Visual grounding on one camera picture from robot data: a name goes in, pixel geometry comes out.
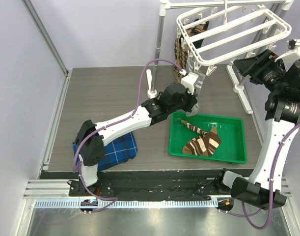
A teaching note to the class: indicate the brown argyle sock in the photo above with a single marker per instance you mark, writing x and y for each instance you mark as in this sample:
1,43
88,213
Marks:
181,52
197,30

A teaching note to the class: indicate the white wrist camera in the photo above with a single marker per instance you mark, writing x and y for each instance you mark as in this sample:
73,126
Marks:
293,54
189,81

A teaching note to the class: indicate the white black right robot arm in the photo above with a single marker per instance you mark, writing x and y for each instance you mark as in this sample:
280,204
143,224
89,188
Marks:
263,187

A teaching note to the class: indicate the brown cream striped sock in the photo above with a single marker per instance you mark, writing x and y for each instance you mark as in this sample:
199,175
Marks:
194,128

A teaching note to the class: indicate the white slotted cable duct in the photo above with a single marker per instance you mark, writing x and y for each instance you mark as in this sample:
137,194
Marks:
79,203

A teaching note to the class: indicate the grey sock white stripes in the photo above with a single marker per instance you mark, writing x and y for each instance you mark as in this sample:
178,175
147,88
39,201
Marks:
198,85

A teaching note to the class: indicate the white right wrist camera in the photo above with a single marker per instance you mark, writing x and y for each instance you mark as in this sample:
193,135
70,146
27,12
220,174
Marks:
293,54

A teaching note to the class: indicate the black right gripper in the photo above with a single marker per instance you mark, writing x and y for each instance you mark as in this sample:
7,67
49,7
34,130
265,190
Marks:
244,68

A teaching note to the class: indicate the blue plaid folded cloth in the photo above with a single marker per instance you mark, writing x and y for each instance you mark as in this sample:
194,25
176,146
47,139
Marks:
119,151

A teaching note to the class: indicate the green plastic tray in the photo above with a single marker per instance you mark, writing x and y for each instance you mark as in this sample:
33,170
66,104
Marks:
230,130

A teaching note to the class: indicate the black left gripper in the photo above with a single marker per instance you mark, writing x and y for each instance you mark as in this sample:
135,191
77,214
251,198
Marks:
192,101

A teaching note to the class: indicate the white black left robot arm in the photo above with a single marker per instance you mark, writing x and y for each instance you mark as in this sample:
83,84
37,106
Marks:
92,138

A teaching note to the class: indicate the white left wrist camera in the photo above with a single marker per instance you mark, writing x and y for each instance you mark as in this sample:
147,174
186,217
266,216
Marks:
189,81

